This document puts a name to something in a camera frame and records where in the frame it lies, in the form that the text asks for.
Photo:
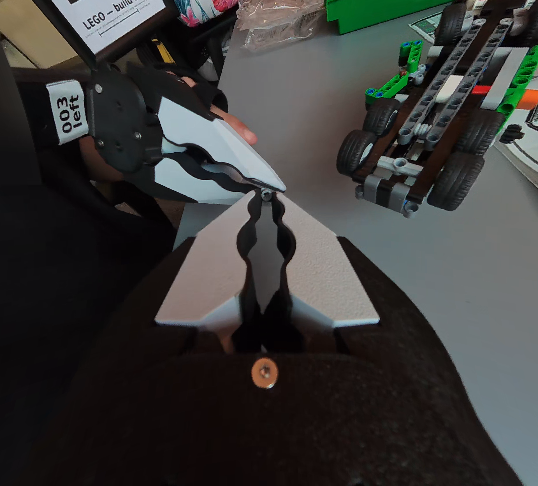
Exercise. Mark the green white lego truck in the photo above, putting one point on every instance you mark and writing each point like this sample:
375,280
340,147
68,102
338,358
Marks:
441,116

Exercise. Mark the person's left hand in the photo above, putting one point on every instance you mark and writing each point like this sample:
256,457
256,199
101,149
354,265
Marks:
241,131

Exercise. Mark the person's black clothing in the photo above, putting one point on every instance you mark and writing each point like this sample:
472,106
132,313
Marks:
63,263

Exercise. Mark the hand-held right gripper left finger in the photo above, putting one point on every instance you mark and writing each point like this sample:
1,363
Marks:
201,276

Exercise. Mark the green white sticker sheet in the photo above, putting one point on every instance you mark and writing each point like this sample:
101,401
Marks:
424,28

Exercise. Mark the small grey lego pin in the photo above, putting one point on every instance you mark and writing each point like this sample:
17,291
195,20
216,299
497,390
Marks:
266,195

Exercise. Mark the lego instruction booklet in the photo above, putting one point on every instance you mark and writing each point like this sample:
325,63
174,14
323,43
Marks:
521,158

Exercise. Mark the yellow black tool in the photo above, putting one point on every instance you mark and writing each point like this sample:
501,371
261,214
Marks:
162,51

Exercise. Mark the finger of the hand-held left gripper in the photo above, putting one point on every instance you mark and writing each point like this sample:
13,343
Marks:
197,185
218,145

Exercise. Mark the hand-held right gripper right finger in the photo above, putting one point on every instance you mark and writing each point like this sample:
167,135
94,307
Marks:
328,280

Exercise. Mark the clear plastic bag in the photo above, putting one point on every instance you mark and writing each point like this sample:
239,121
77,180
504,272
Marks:
286,38
281,2

